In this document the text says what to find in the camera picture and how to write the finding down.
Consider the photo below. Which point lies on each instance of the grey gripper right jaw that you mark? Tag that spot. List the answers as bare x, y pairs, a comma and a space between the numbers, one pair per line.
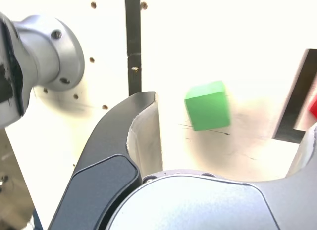
198, 205

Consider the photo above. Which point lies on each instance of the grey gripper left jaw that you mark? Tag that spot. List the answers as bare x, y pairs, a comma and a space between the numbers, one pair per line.
104, 165

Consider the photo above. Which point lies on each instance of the green cube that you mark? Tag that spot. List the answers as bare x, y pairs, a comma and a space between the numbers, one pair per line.
208, 108

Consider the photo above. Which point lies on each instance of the red cube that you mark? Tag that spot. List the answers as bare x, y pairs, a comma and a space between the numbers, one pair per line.
314, 108

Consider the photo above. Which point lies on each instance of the black tape square outline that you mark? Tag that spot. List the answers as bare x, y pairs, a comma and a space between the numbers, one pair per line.
287, 126

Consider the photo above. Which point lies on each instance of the black tape strip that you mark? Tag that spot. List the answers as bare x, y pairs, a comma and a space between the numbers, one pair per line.
133, 29

